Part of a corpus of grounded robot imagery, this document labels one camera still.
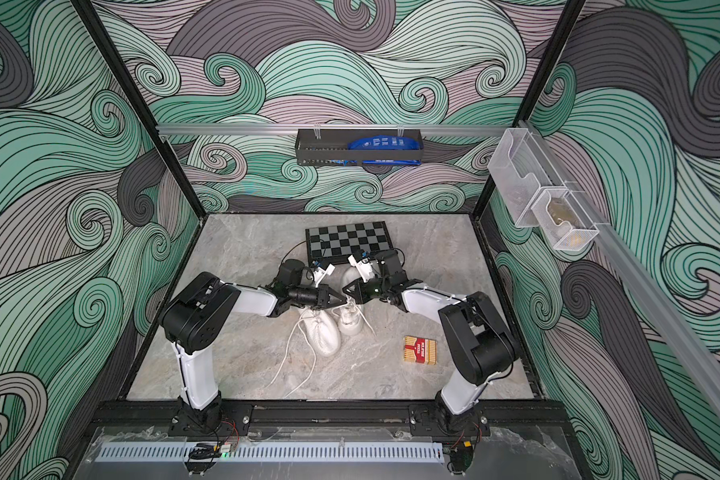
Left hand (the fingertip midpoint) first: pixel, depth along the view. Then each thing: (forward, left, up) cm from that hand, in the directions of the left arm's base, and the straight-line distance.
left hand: (346, 298), depth 87 cm
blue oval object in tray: (+40, -12, +28) cm, 50 cm away
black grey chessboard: (+26, +3, -4) cm, 26 cm away
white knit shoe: (-4, -2, -3) cm, 5 cm away
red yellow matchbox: (-13, -21, -6) cm, 26 cm away
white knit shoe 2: (-8, +7, -6) cm, 12 cm away
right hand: (+4, -1, 0) cm, 4 cm away
